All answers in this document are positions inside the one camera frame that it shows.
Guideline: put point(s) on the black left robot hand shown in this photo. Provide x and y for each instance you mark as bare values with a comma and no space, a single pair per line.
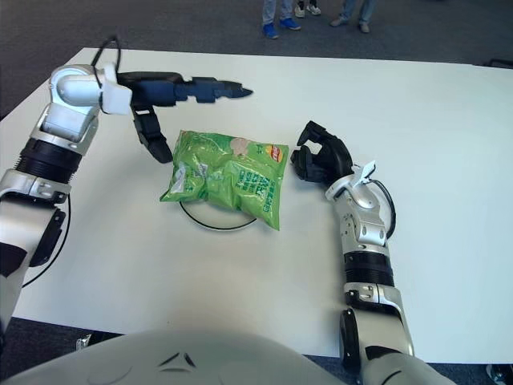
156,90

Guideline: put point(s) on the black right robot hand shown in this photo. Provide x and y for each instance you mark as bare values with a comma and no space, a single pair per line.
336,158

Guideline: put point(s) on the green snack bag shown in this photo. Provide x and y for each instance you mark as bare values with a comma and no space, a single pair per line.
224,176

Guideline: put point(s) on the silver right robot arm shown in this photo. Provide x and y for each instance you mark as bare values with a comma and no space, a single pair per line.
368,232

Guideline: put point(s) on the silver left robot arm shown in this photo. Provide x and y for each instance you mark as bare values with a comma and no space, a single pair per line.
60,120

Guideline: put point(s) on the white plate black rim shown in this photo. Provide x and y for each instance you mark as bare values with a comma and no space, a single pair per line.
212,220

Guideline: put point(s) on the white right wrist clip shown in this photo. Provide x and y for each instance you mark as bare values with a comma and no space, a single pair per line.
366,168

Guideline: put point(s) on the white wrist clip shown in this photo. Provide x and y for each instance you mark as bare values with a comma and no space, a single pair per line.
366,168
116,100

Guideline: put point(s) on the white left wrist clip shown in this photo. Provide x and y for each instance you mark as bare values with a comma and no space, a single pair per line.
116,100

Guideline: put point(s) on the person with blue shoes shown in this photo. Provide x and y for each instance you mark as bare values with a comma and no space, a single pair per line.
272,12

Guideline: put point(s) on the person with tan shoes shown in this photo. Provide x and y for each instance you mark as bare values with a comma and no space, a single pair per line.
365,10

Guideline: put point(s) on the person with white sneakers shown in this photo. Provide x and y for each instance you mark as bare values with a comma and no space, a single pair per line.
300,11

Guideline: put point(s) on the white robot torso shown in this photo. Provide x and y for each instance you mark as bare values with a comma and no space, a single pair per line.
180,361

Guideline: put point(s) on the black caster wheel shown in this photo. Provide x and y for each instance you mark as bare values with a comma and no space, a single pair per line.
497,375

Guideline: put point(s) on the shiny metal table bracket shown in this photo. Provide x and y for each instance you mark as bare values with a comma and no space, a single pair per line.
82,341

